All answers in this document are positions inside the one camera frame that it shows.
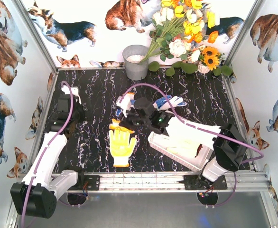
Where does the white glove orange cuff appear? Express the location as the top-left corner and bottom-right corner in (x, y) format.
(109, 118), (135, 134)

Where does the orange dotted white glove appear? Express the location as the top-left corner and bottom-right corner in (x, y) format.
(109, 130), (137, 168)

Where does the cream glove red cuff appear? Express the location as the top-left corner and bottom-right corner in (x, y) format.
(165, 140), (202, 158)

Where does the white perforated storage basket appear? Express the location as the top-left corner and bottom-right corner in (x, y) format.
(148, 132), (213, 172)

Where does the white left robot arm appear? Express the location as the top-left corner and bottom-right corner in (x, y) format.
(10, 95), (85, 219)

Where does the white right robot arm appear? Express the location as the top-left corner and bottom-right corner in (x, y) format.
(116, 93), (246, 182)

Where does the blue dotted glove peace sign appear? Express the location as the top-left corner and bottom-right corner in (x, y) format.
(115, 92), (136, 118)

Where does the blue dotted glove orange cuff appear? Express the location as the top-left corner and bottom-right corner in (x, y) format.
(153, 95), (187, 111)

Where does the grey metal bucket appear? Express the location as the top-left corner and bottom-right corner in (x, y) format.
(122, 45), (148, 81)

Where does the sunflower pot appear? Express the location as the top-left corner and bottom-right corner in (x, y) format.
(197, 46), (233, 77)

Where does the artificial flower bouquet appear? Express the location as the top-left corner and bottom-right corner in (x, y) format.
(141, 0), (220, 62)

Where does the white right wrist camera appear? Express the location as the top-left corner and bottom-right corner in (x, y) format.
(115, 95), (133, 117)

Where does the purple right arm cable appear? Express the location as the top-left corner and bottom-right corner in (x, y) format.
(119, 83), (265, 164)

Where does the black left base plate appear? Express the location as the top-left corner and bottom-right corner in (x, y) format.
(83, 175), (100, 191)

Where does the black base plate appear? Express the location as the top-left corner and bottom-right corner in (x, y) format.
(83, 175), (100, 191)
(180, 175), (228, 190)

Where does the aluminium front rail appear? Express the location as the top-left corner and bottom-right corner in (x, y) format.
(15, 172), (271, 192)

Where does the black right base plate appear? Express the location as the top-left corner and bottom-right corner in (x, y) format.
(180, 175), (228, 190)

